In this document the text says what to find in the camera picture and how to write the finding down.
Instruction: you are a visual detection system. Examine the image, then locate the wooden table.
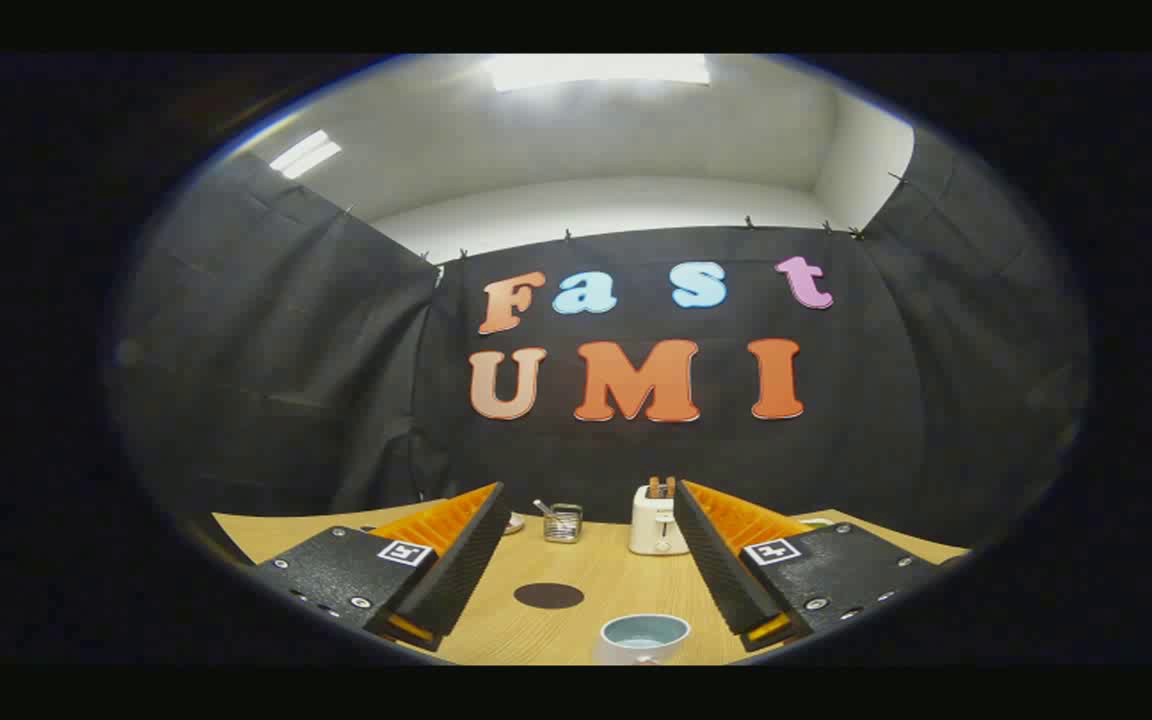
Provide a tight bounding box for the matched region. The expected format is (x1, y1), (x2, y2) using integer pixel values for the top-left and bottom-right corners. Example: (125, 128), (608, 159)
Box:
(213, 500), (969, 666)

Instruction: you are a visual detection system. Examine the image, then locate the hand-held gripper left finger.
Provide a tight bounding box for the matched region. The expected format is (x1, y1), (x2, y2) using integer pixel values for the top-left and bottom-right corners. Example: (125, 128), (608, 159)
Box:
(254, 482), (512, 653)

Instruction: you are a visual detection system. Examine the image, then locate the black backdrop cloth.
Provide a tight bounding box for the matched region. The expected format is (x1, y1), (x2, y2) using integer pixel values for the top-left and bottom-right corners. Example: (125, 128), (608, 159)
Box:
(111, 125), (1092, 546)

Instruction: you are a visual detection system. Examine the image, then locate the dark round coaster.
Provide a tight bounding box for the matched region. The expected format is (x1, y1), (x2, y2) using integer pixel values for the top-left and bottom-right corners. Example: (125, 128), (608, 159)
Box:
(514, 582), (585, 610)

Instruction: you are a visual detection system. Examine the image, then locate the white toaster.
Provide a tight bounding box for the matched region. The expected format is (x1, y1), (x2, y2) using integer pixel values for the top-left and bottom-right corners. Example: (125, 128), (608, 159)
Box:
(629, 485), (689, 556)

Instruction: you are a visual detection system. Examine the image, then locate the white cup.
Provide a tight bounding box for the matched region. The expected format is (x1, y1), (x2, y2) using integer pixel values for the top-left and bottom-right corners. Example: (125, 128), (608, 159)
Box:
(596, 613), (692, 666)

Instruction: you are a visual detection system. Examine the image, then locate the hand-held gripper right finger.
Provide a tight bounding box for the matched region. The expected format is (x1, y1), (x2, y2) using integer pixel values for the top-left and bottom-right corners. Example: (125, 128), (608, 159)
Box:
(673, 480), (942, 653)

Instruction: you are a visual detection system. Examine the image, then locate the large ceiling light panel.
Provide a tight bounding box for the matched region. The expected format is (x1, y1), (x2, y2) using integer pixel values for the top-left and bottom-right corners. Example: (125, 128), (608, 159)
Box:
(484, 54), (712, 92)

